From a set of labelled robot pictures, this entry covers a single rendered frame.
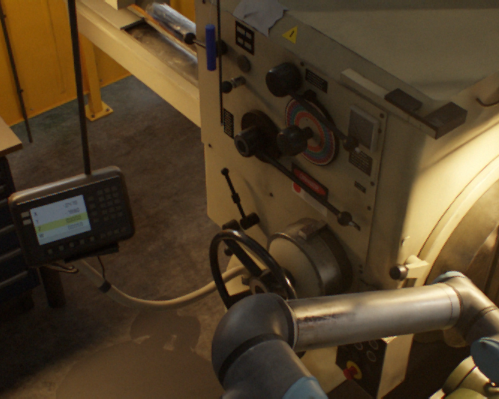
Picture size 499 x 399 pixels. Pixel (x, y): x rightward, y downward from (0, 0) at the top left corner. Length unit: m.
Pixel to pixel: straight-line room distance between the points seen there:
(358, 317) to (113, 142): 3.37
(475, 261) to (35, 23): 3.00
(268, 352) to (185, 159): 3.35
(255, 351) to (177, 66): 1.93
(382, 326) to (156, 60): 1.85
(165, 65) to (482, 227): 1.48
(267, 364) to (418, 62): 0.86
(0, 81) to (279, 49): 2.76
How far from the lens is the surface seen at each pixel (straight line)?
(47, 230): 2.42
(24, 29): 4.41
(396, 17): 1.93
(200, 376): 3.48
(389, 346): 1.94
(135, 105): 4.89
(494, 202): 1.99
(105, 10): 3.32
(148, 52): 3.10
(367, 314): 1.40
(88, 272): 2.61
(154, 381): 3.48
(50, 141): 4.71
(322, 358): 2.80
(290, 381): 1.14
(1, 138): 3.21
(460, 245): 1.98
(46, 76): 4.60
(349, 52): 1.79
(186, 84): 2.91
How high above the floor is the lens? 2.85
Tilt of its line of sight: 43 degrees down
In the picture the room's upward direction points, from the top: straight up
